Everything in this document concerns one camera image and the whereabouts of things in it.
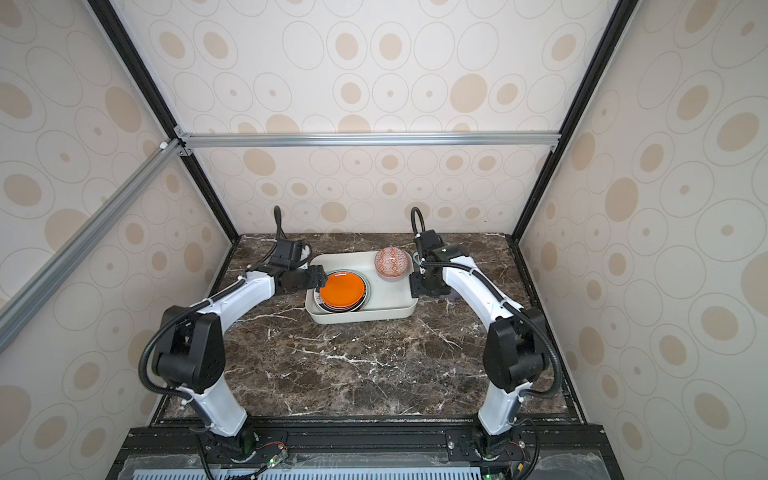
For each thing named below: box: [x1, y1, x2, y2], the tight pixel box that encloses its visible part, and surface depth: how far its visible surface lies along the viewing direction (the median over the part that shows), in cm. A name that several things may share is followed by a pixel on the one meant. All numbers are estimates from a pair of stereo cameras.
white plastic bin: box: [343, 251, 418, 325], surface depth 105 cm
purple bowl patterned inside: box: [374, 246, 409, 282], surface depth 107 cm
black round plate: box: [314, 271, 368, 313], surface depth 99 cm
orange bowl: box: [320, 272, 365, 307], surface depth 101 cm
